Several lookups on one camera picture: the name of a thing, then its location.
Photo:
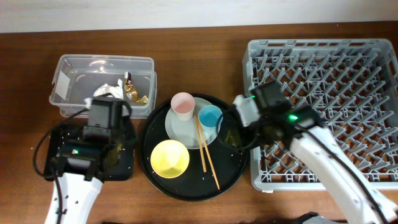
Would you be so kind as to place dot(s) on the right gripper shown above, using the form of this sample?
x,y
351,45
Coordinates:
x,y
237,129

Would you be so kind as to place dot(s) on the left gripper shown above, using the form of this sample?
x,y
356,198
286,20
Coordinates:
x,y
130,127

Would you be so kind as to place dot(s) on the light blue cup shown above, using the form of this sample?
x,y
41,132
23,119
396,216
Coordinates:
x,y
208,117

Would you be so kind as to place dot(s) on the wooden chopstick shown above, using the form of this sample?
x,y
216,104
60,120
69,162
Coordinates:
x,y
204,144
200,144

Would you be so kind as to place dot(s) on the pink cup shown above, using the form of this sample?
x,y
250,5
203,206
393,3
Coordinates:
x,y
183,105

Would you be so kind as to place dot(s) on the yellow bowl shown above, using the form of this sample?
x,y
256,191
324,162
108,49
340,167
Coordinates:
x,y
169,159

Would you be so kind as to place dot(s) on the white tissue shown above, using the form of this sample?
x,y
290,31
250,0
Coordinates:
x,y
114,91

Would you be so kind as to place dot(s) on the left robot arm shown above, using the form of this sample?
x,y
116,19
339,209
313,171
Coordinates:
x,y
73,196

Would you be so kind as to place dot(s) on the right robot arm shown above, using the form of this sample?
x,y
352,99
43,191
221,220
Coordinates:
x,y
303,133

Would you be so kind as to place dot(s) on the grey dishwasher rack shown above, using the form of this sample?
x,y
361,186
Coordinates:
x,y
352,83

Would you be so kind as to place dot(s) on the black rectangular tray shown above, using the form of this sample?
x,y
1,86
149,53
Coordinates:
x,y
122,171

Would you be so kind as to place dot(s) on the round black tray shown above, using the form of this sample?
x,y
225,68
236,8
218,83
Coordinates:
x,y
193,184

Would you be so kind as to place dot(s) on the gold foil wrapper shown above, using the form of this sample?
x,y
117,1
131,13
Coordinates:
x,y
131,92

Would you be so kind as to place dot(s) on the clear plastic bin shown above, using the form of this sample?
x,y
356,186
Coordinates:
x,y
78,76

